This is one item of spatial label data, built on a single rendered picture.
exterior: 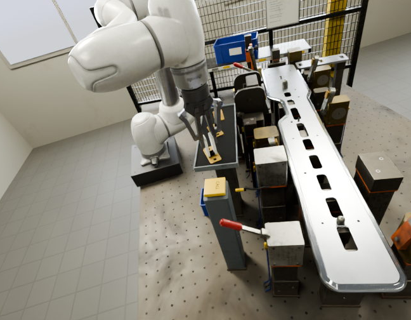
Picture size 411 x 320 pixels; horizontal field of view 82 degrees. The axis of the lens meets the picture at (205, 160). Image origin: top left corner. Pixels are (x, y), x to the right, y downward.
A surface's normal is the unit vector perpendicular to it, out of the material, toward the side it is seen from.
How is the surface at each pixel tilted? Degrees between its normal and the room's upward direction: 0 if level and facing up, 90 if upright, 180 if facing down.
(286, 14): 90
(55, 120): 90
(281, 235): 0
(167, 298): 0
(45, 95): 90
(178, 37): 88
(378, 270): 0
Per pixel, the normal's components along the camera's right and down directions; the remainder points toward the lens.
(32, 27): 0.20, 0.61
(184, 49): 0.44, 0.62
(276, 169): -0.07, 0.66
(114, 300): -0.22, -0.73
